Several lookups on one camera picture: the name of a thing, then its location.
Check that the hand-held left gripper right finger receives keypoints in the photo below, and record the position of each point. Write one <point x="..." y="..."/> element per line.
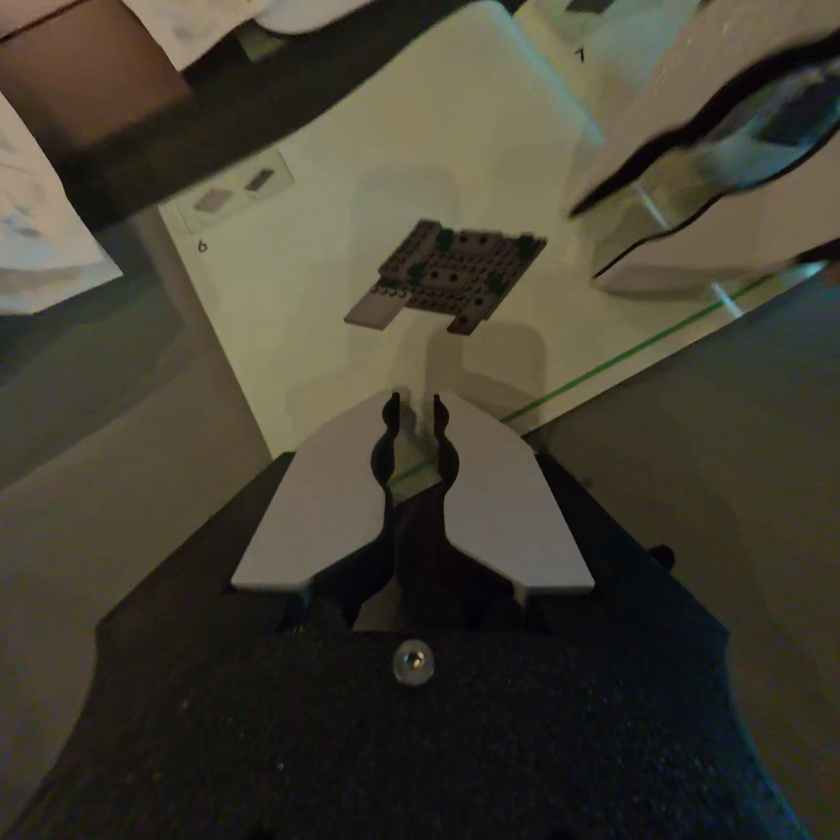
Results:
<point x="519" y="518"/>

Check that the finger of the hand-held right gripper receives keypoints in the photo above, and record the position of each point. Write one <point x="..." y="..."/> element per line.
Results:
<point x="755" y="229"/>
<point x="690" y="78"/>

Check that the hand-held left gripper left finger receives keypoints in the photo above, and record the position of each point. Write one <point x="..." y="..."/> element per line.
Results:
<point x="317" y="518"/>

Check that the white instruction booklet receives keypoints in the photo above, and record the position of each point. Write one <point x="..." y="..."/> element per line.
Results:
<point x="317" y="295"/>

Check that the crumpled white paper bag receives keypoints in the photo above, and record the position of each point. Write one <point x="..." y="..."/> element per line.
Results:
<point x="41" y="229"/>

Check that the white printed leaflet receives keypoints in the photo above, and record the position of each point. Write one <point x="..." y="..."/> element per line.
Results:
<point x="198" y="27"/>

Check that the adjoining grey table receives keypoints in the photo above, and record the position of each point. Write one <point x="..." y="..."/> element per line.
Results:
<point x="79" y="78"/>

